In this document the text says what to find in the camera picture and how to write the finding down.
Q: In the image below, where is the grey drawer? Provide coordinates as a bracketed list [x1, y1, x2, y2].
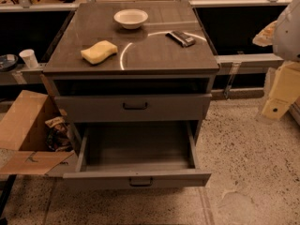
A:
[63, 121, 211, 189]
[55, 94, 211, 123]

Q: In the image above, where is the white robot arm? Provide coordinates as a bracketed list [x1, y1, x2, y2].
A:
[252, 0, 300, 123]

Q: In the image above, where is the grey drawer cabinet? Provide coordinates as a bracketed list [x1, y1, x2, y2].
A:
[42, 1, 219, 135]

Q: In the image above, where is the white bowl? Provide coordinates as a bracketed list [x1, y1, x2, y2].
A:
[113, 9, 148, 30]

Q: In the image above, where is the yellow sponge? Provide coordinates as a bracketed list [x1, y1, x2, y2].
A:
[81, 40, 118, 65]

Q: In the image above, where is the crumpled snack bag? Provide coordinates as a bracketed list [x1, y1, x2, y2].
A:
[45, 116, 72, 152]

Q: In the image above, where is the white paper cup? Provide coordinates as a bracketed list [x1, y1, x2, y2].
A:
[19, 49, 38, 68]

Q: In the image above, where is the brown cardboard box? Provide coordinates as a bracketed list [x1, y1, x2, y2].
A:
[0, 90, 76, 176]

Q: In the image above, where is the dark round container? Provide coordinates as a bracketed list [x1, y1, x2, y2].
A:
[0, 54, 18, 72]

